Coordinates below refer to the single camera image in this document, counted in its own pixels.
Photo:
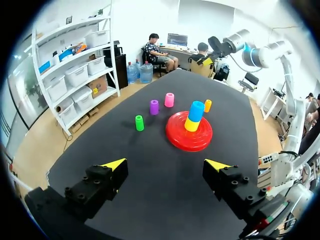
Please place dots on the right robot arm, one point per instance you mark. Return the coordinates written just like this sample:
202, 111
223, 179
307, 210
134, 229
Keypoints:
262, 53

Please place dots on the pink cylinder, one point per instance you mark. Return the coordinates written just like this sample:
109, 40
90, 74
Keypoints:
169, 100

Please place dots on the orange cylinder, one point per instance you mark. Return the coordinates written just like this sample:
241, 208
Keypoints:
207, 106

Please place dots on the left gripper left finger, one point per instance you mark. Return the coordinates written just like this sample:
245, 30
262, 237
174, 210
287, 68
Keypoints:
100, 183

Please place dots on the purple cylinder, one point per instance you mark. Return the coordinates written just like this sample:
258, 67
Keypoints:
154, 108

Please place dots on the red round base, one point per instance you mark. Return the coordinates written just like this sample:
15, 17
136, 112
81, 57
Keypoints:
180, 136

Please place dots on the person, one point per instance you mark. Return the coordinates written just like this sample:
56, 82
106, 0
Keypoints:
160, 53
311, 107
202, 49

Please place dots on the green cylinder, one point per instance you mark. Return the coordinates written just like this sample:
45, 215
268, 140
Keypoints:
139, 123

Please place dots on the blue cylinder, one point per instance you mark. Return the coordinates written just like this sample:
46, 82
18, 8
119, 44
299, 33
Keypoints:
196, 111

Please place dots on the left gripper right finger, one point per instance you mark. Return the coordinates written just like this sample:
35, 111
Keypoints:
232, 186

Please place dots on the yellow cylinder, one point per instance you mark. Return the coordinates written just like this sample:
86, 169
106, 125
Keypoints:
191, 126

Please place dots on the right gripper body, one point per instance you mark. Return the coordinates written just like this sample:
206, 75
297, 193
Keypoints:
218, 46

